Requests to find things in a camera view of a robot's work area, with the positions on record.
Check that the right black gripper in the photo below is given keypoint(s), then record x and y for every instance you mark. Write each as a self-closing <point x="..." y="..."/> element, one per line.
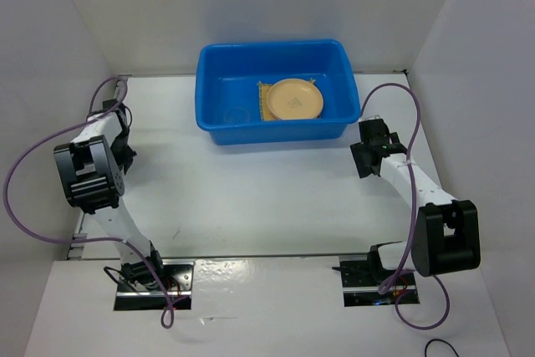
<point x="358" y="150"/>

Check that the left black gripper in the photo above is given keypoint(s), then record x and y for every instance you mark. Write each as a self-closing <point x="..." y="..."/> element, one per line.
<point x="125" y="160"/>

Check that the orange plastic plate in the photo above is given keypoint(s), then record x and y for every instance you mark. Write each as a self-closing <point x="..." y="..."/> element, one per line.
<point x="295" y="99"/>

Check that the bamboo woven mat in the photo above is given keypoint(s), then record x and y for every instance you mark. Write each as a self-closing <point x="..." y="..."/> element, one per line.
<point x="265" y="113"/>

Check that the clear plastic cup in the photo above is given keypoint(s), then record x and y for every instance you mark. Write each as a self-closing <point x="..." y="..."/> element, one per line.
<point x="236" y="116"/>

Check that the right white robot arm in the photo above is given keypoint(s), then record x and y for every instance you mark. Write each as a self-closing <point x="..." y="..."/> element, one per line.
<point x="445" y="234"/>

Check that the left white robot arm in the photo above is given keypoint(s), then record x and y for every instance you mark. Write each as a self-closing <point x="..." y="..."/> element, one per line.
<point x="91" y="169"/>

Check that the blue plastic bin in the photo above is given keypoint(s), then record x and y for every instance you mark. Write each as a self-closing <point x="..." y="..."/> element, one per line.
<point x="227" y="76"/>

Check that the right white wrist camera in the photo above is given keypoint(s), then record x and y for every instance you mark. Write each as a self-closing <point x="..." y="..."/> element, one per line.
<point x="372" y="117"/>

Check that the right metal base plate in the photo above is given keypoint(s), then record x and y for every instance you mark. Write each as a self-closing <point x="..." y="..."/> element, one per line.
<point x="361" y="276"/>

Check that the metal base plate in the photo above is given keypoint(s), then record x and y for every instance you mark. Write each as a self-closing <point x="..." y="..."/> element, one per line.
<point x="361" y="276"/>
<point x="178" y="280"/>

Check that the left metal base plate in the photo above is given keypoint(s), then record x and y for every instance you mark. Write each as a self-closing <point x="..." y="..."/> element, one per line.
<point x="178" y="280"/>

